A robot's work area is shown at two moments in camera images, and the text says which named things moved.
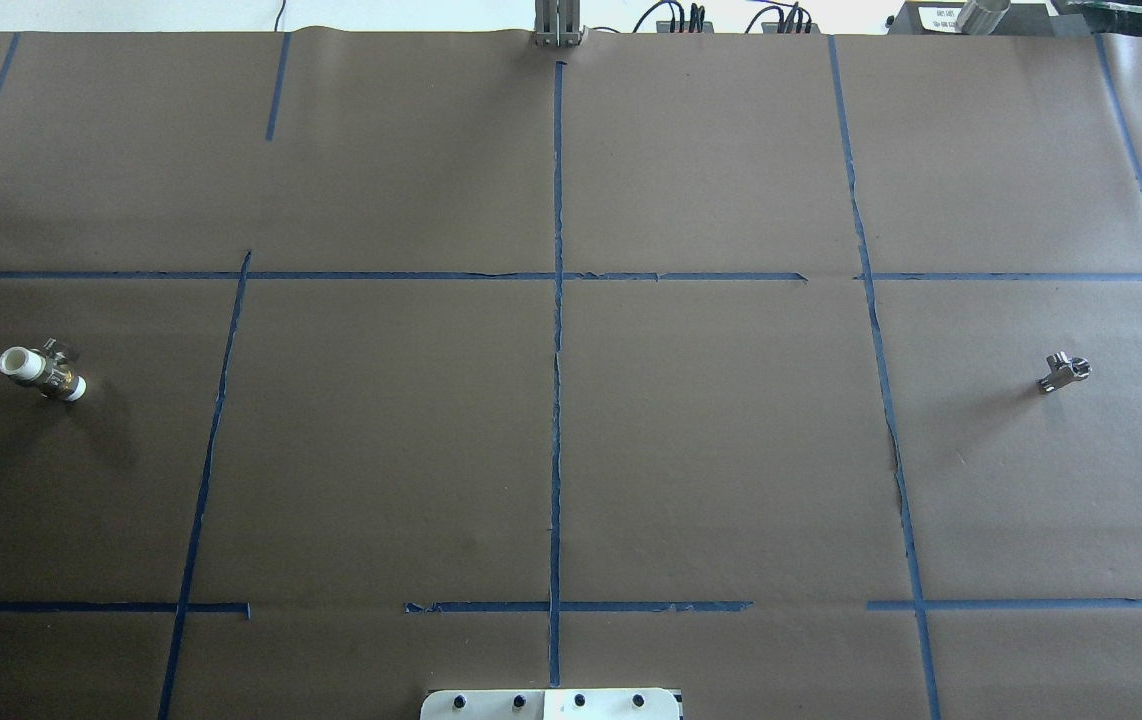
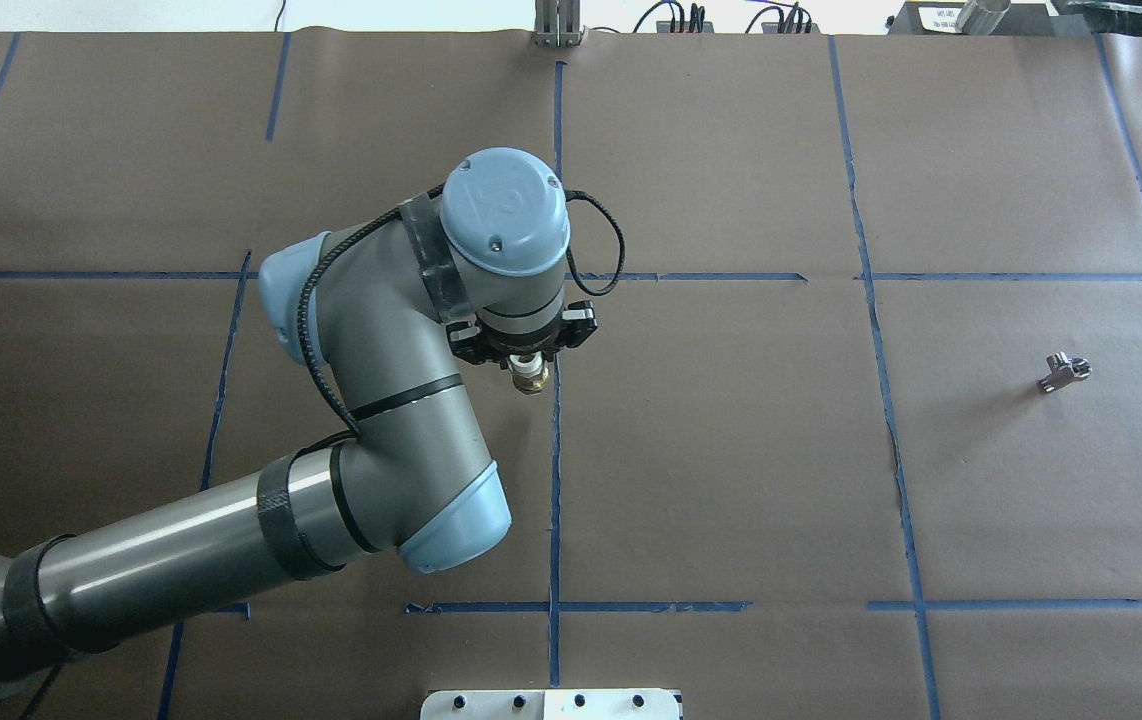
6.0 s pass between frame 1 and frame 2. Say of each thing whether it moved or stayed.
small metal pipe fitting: stayed
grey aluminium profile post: stayed
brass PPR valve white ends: moved
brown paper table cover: stayed
